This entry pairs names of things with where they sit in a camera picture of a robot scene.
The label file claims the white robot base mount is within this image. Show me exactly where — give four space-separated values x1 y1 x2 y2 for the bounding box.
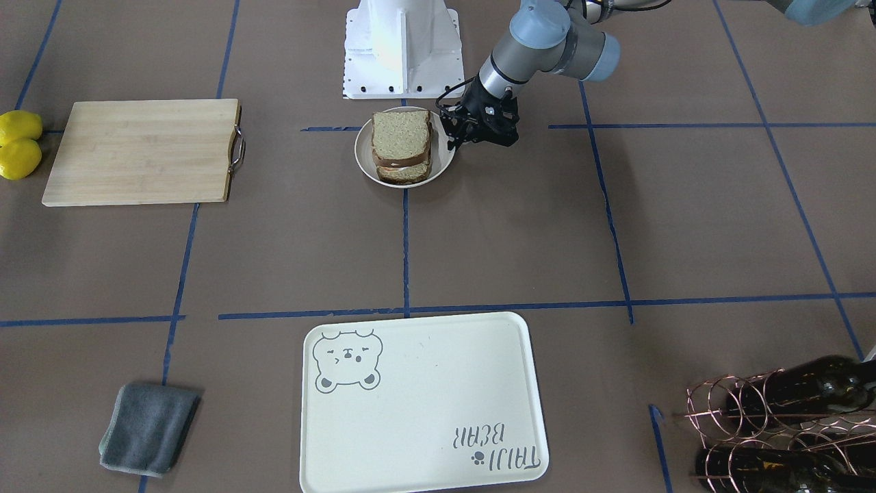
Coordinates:
342 1 464 100

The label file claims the yellow lemon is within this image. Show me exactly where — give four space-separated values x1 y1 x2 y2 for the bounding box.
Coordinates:
0 110 43 147
1 138 42 181

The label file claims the white round plate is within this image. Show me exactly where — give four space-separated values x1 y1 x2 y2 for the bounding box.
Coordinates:
354 110 456 188

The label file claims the black camera cable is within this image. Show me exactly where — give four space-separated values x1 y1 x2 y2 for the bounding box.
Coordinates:
435 77 480 114

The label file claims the grey folded cloth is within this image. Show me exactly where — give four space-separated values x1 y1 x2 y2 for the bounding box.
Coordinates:
98 383 201 478

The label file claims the yellow lemon near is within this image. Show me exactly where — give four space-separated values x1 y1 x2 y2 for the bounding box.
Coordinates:
1 138 42 181

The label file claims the yellow lemon far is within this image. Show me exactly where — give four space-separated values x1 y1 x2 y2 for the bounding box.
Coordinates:
0 110 43 147

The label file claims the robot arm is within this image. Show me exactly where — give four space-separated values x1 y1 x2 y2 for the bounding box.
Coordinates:
435 1 667 151

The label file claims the bamboo cutting board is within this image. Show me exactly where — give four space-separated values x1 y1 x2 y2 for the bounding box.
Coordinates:
42 98 245 207

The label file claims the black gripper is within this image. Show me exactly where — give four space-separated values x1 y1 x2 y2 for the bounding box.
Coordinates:
440 86 519 152

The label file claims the cream bear tray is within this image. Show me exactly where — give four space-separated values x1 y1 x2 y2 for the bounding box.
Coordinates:
298 312 550 492

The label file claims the brown wine bottle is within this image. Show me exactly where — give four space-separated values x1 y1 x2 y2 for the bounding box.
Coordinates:
691 440 875 492
725 355 875 435

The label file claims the bread slice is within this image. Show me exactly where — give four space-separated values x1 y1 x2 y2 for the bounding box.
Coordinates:
376 158 431 185
370 110 432 166

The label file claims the copper wire bottle rack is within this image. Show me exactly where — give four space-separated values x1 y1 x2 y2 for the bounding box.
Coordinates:
675 356 874 492

